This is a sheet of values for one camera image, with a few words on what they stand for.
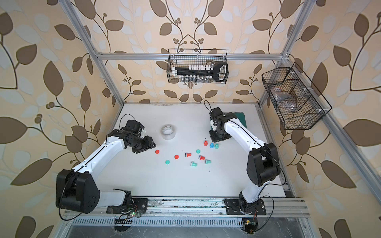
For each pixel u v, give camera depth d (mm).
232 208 735
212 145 954
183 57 912
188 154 912
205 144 963
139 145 718
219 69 826
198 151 937
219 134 736
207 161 886
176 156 914
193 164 873
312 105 660
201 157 889
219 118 633
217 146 954
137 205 739
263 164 455
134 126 687
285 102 706
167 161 906
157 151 937
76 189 418
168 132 1027
